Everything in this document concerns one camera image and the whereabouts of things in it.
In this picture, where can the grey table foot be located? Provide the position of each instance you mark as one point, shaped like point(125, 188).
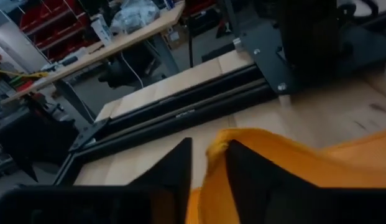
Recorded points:
point(166, 56)

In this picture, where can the clear plastic bag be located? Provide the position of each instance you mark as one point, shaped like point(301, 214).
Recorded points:
point(133, 15)

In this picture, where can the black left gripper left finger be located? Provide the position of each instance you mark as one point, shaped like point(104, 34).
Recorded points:
point(87, 205)

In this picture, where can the orange microfiber towel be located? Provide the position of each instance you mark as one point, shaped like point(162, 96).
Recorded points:
point(289, 149)

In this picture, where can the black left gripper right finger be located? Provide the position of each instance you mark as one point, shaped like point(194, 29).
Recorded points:
point(304, 205)

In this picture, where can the small blue white bottle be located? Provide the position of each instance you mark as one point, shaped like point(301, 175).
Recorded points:
point(102, 29)

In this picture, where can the red storage bin rack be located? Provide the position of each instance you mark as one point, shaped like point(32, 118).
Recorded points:
point(53, 28)

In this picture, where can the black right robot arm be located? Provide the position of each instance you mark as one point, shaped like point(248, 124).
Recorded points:
point(307, 37)

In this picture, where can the black office chair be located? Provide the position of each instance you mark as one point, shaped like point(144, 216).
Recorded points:
point(130, 68)

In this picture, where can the light wooden desk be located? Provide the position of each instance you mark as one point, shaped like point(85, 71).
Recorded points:
point(133, 34)

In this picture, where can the brown cardboard box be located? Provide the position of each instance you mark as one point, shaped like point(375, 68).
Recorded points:
point(175, 35)

